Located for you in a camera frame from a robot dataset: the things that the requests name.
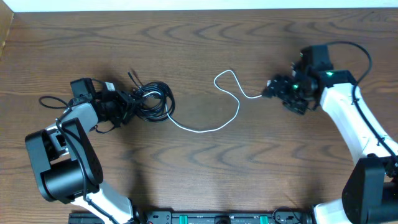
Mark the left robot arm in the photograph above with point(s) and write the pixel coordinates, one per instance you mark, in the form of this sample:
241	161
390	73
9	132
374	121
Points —
64	163

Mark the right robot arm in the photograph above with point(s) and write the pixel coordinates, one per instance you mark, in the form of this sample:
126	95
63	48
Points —
370	194

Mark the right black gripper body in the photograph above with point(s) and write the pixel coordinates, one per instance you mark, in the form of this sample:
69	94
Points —
292	94

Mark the cardboard box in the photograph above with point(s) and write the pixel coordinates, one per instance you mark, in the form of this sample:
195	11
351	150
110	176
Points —
6	18

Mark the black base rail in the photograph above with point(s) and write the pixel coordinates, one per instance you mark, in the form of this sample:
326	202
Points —
283	217

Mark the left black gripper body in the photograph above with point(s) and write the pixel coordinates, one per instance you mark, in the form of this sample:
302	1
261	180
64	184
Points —
119	110

